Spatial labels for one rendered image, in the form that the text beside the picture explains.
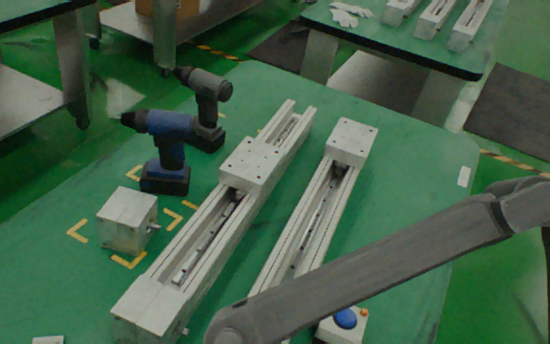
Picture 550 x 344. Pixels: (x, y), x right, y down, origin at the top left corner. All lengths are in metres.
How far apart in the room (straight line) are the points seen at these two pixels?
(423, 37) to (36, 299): 2.08
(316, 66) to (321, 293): 2.09
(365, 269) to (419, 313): 0.52
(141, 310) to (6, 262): 0.35
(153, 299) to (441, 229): 0.49
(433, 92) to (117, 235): 1.82
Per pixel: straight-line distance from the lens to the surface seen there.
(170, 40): 3.13
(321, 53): 2.51
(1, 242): 1.08
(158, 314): 0.80
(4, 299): 0.98
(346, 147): 1.20
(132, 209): 0.96
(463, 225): 0.57
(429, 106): 2.45
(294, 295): 0.53
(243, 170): 1.03
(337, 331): 0.87
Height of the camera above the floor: 1.54
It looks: 41 degrees down
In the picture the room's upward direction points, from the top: 11 degrees clockwise
